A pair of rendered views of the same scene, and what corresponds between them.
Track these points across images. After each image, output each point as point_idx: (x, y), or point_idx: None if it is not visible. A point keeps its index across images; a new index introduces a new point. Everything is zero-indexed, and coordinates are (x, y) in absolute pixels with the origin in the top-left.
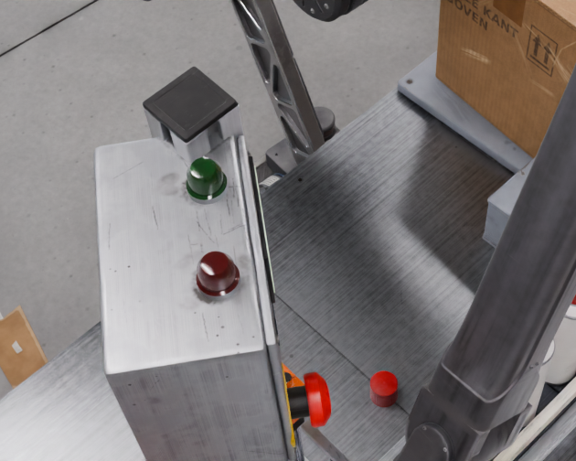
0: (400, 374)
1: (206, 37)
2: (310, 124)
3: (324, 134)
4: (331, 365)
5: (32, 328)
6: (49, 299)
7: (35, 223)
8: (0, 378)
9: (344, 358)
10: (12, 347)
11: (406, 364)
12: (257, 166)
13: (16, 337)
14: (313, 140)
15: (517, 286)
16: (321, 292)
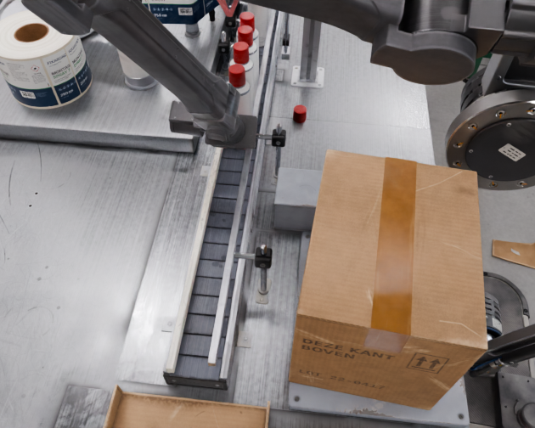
0: (300, 127)
1: None
2: (508, 337)
3: (520, 411)
4: (328, 115)
5: (522, 266)
6: None
7: None
8: (504, 239)
9: (326, 121)
10: (517, 251)
11: (301, 132)
12: (531, 376)
13: (522, 256)
14: (498, 338)
15: None
16: (361, 136)
